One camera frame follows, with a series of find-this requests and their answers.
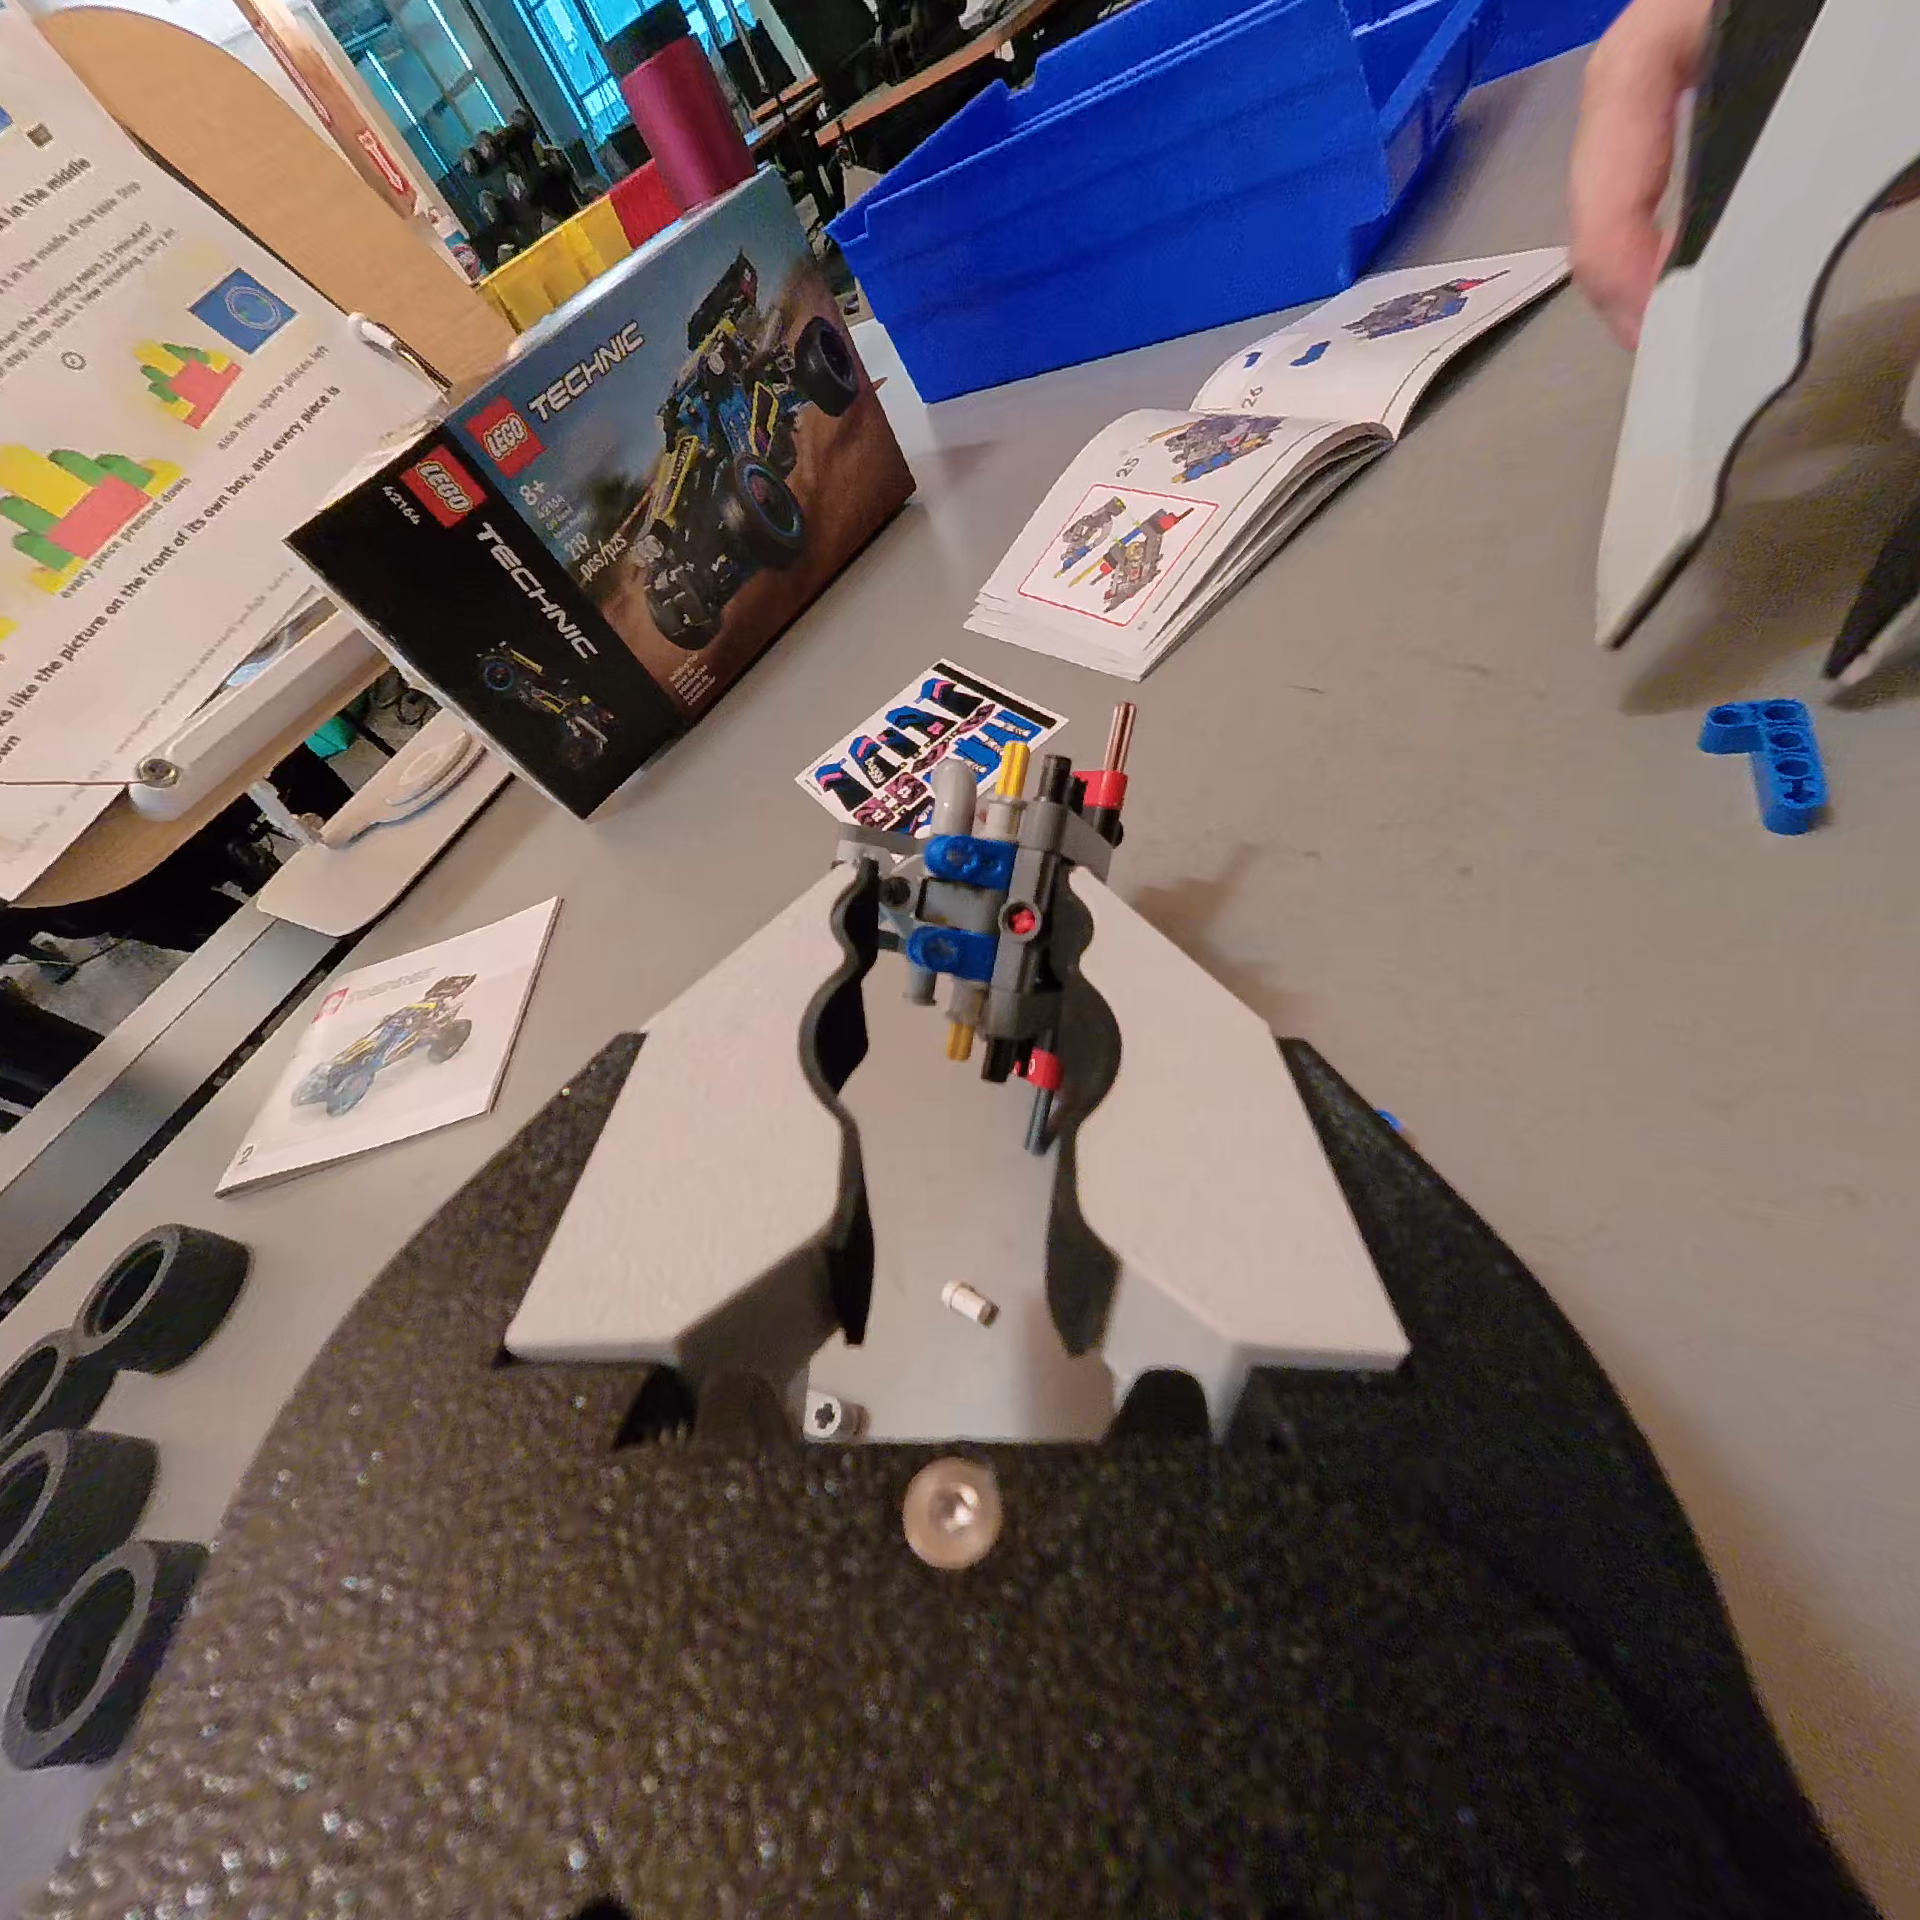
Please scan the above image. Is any white document stand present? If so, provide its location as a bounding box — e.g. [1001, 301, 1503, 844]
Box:
[127, 599, 497, 888]

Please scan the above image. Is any large blue plastic bin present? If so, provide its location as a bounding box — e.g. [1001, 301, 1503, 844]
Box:
[823, 0, 1396, 407]

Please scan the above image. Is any black lego set box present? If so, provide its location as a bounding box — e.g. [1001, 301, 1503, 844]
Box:
[281, 164, 921, 823]

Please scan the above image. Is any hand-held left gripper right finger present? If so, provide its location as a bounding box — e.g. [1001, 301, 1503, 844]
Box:
[1045, 872, 1415, 1444]

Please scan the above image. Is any printed instruction sheet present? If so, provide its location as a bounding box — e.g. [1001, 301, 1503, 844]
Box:
[0, 0, 453, 902]

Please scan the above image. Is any small closed instruction booklet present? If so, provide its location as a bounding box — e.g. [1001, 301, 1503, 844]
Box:
[215, 896, 564, 1199]

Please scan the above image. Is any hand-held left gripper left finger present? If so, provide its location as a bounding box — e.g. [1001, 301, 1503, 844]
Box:
[502, 866, 879, 1444]

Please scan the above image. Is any person's right hand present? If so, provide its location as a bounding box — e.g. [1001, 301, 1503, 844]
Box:
[1564, 0, 1741, 352]

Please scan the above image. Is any black rubber lego tire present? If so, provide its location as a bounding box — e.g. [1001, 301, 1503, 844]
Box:
[0, 1334, 121, 1450]
[0, 1536, 213, 1771]
[76, 1224, 251, 1376]
[0, 1428, 161, 1613]

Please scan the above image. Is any open lego instruction booklet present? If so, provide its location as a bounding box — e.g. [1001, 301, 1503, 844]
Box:
[967, 244, 1577, 680]

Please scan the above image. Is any blue and grey lego assembly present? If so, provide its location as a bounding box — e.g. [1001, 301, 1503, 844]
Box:
[834, 701, 1130, 1157]

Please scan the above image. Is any maroon tumbler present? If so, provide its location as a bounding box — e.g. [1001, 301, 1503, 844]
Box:
[621, 31, 759, 212]

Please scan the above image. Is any yellow plastic bin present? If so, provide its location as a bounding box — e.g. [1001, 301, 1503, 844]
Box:
[478, 200, 634, 336]

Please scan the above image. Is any blue angled lego beam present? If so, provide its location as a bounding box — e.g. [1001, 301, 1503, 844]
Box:
[1698, 699, 1823, 837]

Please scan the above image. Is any lego sticker sheet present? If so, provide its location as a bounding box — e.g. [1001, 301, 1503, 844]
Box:
[795, 655, 1070, 837]

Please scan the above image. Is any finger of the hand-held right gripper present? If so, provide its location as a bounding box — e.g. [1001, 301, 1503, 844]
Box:
[1821, 495, 1920, 695]
[1593, 0, 1920, 652]

